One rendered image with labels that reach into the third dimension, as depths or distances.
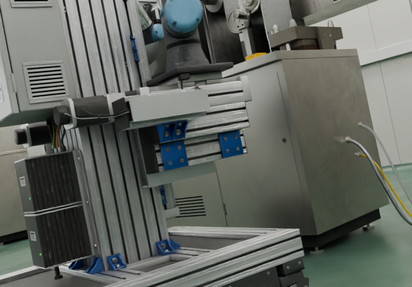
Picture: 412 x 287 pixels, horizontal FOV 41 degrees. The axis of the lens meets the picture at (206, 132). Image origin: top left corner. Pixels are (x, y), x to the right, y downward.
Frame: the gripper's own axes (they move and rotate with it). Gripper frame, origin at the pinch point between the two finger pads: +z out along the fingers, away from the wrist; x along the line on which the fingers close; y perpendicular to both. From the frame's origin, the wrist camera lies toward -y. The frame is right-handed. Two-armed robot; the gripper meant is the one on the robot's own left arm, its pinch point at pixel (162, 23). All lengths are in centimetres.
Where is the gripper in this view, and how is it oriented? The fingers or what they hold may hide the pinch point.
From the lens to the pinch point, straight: 290.6
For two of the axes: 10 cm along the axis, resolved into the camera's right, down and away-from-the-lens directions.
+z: 5.1, -0.7, 8.6
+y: 0.8, 10.0, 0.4
